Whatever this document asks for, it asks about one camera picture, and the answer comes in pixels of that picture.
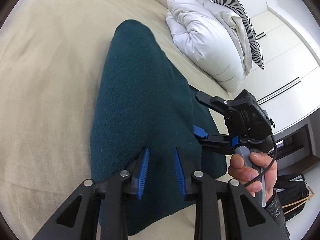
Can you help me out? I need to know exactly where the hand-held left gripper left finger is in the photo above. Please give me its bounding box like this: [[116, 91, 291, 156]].
[[32, 147, 150, 240]]

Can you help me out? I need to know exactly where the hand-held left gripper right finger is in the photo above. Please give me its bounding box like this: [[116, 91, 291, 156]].
[[173, 147, 290, 240]]

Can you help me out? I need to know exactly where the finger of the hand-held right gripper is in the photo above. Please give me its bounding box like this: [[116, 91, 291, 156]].
[[195, 91, 235, 113], [193, 124, 238, 155]]

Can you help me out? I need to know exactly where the dark green knit sweater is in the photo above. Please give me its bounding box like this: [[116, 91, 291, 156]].
[[90, 19, 227, 236]]

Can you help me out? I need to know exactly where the person's right forearm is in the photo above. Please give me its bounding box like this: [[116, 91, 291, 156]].
[[264, 189, 291, 240]]

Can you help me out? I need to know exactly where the person's right hand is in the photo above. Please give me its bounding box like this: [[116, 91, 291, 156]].
[[227, 151, 278, 203]]

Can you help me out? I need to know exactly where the dark wooden shelf unit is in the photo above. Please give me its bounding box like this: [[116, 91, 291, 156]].
[[272, 124, 320, 173]]

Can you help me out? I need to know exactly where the white folded duvet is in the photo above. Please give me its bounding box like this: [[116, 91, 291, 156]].
[[165, 0, 253, 94]]

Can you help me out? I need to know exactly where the white wardrobe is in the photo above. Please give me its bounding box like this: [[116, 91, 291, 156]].
[[246, 6, 320, 136]]

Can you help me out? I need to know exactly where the black backpack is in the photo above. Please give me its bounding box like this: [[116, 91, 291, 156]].
[[274, 173, 311, 222]]

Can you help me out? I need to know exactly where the zebra print pillow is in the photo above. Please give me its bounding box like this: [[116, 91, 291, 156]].
[[205, 0, 265, 70]]

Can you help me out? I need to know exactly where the bed with beige sheet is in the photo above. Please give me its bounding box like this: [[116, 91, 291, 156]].
[[0, 0, 233, 240]]

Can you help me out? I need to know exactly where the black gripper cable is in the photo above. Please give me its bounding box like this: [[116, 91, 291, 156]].
[[244, 119, 277, 187]]

